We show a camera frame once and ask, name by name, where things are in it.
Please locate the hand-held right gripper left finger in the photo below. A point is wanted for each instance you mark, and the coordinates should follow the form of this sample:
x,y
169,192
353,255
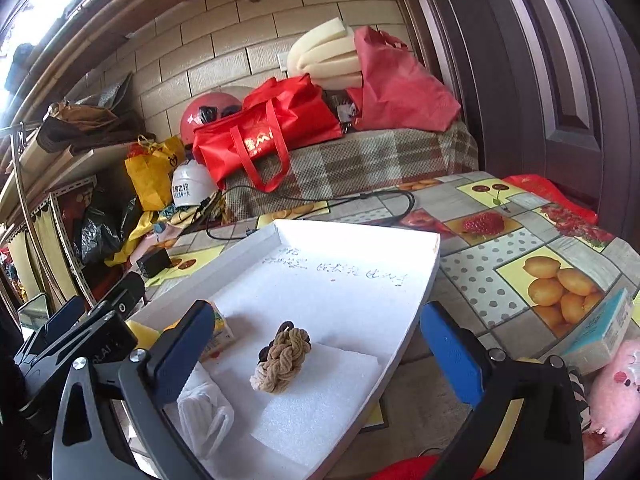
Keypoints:
x,y
182,345

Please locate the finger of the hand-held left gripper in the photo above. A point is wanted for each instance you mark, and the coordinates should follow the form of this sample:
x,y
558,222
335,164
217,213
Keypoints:
x,y
127,290
62,312

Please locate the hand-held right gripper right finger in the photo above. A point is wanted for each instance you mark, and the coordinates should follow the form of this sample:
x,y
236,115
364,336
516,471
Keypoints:
x,y
447,345

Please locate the white foam tray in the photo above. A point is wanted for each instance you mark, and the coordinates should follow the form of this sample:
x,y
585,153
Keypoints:
x,y
340,300

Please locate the teal tissue pack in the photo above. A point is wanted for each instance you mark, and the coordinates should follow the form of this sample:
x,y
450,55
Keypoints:
x,y
600,332

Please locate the pink plush toy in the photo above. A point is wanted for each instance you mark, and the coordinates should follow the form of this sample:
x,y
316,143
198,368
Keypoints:
x,y
617,390

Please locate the black power adapter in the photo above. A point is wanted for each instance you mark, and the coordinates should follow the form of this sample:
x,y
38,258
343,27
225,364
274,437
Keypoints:
x,y
155,262

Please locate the yellow juice carton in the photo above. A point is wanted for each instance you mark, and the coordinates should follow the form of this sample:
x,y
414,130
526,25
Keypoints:
x,y
222,332

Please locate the yellow plastic sheet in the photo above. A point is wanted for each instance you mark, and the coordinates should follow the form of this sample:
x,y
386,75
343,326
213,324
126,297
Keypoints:
x,y
127,247

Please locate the black plastic bag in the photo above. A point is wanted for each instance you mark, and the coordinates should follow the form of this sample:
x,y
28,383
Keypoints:
x,y
100,235

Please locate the yellow curtain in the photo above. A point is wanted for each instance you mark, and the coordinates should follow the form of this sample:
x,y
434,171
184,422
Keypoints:
x,y
25,260

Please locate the yellow shopping bag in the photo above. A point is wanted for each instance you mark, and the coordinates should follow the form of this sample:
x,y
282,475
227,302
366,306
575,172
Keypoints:
x,y
150,175

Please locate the fruit print tablecloth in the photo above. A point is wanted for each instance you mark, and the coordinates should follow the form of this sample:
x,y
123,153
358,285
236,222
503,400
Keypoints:
x,y
500,240

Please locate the white helmet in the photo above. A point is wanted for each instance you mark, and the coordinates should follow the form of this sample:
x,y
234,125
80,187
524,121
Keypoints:
x,y
192,185

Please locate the chrome rack pole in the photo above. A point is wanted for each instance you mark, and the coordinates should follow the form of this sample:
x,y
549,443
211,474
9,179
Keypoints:
x,y
24,195

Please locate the white foam sheet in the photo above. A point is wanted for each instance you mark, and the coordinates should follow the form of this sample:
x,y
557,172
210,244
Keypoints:
x,y
325,400

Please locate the wooden shelf boards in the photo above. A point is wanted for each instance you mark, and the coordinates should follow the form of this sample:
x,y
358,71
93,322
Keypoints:
x,y
75,165

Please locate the black white patterned cloth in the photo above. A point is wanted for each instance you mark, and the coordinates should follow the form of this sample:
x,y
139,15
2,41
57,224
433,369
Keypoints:
x,y
579,395

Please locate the brown leather bag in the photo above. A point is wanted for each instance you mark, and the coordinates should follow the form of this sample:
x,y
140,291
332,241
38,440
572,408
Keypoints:
x,y
85,120

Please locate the red printed plastic bag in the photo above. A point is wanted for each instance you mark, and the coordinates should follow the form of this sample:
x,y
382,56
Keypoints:
x,y
540,190

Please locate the pink helmet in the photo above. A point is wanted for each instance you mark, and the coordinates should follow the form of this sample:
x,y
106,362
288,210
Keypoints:
x,y
200,115

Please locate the grey foil sheet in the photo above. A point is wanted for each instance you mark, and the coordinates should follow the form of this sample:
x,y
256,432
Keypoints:
x,y
107,92

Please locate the plaid covered bench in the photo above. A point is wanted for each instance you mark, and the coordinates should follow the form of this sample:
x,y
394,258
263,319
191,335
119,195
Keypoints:
x,y
360,160

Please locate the red tote bag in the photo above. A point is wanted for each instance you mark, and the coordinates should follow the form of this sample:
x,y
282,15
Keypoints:
x,y
280,125

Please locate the pink red fabric bag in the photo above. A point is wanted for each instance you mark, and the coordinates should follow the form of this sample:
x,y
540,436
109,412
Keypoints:
x,y
400,85

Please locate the bamboo poles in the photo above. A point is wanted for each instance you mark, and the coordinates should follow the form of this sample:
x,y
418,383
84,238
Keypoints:
x,y
100,25

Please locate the brown wooden door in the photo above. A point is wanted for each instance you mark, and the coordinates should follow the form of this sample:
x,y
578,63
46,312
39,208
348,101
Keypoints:
x,y
525,60

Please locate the cream foam cushions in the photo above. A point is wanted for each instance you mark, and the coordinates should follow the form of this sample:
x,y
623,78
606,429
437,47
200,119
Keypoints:
x,y
325,55

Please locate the white wall socket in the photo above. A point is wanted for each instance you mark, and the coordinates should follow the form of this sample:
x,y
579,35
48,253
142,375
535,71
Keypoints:
x,y
282,62

